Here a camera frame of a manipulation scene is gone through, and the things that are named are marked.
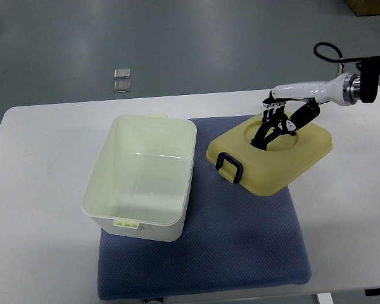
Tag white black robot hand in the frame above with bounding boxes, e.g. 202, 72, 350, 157
250, 73, 358, 149

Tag yellow box lid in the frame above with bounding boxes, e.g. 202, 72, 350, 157
206, 115, 333, 196

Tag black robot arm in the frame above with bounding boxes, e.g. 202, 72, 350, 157
251, 56, 380, 150

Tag brown cardboard box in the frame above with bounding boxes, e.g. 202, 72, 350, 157
345, 0, 380, 16

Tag white storage box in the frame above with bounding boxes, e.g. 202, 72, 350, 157
81, 115, 197, 242

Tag blue padded mat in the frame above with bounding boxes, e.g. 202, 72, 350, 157
98, 116, 312, 300

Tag lower metal floor plate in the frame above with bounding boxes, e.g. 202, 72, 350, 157
114, 80, 131, 93

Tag metal floor plate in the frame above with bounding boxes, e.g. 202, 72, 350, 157
113, 68, 130, 79
114, 80, 131, 93

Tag upper metal floor plate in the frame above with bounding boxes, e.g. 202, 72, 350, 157
113, 68, 130, 79

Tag black cable loop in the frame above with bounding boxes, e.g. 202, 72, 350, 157
313, 42, 362, 64

